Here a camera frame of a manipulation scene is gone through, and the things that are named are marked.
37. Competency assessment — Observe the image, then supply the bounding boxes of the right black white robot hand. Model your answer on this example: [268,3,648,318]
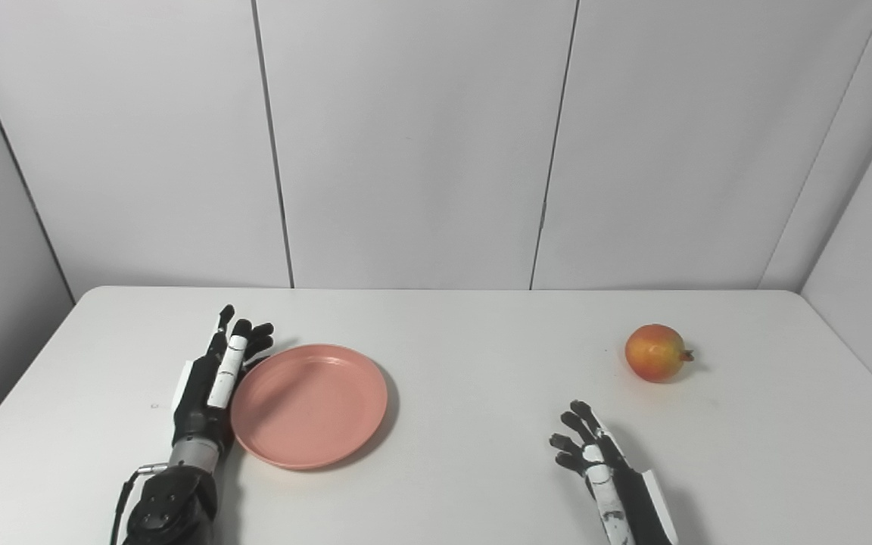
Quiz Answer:
[549,400,680,545]

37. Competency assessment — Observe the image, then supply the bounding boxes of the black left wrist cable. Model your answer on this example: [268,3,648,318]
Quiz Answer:
[109,464,169,545]

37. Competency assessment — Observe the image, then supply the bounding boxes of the pink round plate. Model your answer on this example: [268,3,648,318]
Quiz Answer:
[229,344,389,471]

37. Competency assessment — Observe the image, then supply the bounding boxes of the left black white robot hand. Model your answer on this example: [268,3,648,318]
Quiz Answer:
[171,304,276,456]

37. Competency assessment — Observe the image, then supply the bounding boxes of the red yellow pomegranate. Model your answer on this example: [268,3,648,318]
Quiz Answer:
[624,324,695,384]

